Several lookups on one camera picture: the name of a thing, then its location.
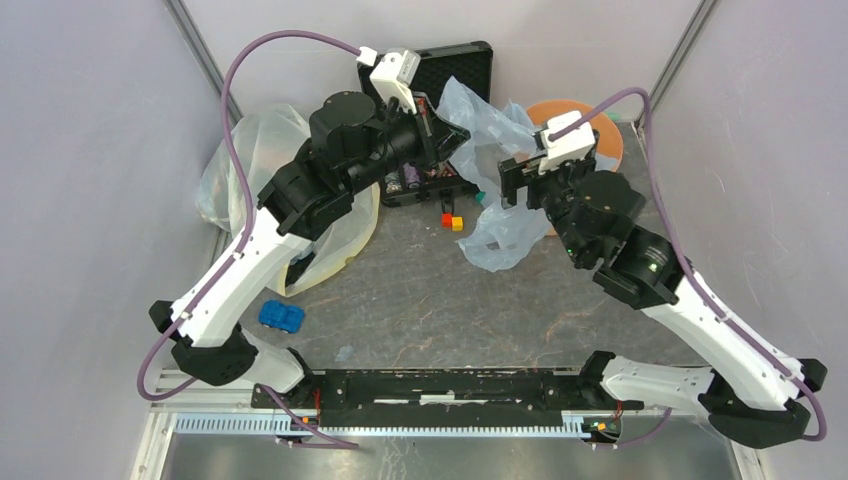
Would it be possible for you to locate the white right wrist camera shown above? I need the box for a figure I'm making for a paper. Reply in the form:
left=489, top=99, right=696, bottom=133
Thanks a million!
left=534, top=110, right=597, bottom=175

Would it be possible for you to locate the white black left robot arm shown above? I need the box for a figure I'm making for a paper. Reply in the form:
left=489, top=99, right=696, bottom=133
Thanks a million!
left=149, top=91, right=470, bottom=408

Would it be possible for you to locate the yellow small cube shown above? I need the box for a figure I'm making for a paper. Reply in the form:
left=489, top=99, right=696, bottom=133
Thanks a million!
left=451, top=216, right=464, bottom=232

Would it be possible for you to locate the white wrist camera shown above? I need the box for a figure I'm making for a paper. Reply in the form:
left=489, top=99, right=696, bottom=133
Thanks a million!
left=357, top=46, right=421, bottom=114
left=534, top=110, right=597, bottom=175

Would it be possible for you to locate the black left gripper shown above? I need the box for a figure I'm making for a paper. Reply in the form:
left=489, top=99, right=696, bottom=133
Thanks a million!
left=343, top=92, right=473, bottom=198

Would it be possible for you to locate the yellow translucent plastic bag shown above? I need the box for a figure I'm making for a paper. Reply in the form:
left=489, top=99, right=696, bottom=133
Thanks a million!
left=195, top=103, right=379, bottom=297

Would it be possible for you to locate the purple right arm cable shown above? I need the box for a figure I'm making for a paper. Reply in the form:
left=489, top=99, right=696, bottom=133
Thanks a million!
left=549, top=87, right=829, bottom=452

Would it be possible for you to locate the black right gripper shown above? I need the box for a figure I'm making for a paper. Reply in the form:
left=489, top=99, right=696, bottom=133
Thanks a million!
left=497, top=148, right=597, bottom=264

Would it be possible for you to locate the blue toy car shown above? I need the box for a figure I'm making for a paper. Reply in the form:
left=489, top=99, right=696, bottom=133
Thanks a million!
left=257, top=300, right=305, bottom=334

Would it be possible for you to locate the black poker chip case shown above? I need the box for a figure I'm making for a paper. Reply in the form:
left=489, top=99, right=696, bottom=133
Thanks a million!
left=380, top=40, right=494, bottom=213

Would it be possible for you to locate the purple poker chip stack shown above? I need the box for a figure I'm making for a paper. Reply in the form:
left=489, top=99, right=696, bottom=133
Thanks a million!
left=403, top=164, right=421, bottom=189

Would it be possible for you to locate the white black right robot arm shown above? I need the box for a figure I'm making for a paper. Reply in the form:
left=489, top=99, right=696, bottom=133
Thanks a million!
left=498, top=158, right=827, bottom=449

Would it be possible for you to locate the light blue plastic bag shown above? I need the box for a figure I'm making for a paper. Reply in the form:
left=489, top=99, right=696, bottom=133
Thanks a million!
left=437, top=77, right=591, bottom=272

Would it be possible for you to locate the orange plastic trash bin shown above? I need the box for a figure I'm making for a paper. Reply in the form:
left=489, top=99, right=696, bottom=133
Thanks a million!
left=525, top=99, right=624, bottom=171

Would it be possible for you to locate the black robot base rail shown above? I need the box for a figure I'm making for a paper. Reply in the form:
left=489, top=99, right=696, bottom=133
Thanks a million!
left=282, top=368, right=644, bottom=428

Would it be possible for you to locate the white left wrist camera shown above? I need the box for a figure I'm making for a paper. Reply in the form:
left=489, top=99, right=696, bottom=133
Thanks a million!
left=357, top=46, right=421, bottom=114

